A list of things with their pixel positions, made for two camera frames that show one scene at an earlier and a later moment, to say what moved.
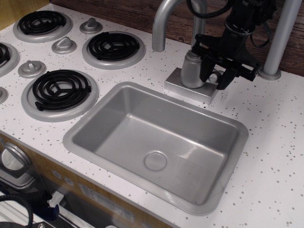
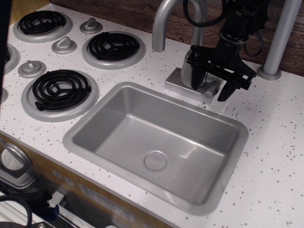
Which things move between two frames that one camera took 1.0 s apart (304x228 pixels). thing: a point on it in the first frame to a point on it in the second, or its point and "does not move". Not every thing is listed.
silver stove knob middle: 64,45 does not move
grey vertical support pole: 289,15 does not move
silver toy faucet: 186,80 does not move
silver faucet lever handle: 213,78 to 213,89
